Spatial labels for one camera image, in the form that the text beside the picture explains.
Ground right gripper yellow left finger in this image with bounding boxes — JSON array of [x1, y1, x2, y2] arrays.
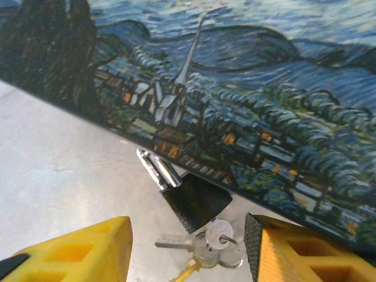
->
[[0, 216, 134, 282]]

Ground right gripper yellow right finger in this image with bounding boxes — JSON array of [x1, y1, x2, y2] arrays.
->
[[244, 213, 376, 282]]

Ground black padlock chrome shackle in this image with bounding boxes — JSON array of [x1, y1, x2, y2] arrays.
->
[[136, 148, 234, 235]]

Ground metal key ring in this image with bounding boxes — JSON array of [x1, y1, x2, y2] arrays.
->
[[219, 233, 239, 246]]

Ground starry night painted box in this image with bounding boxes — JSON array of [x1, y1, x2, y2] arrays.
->
[[0, 0, 376, 260]]

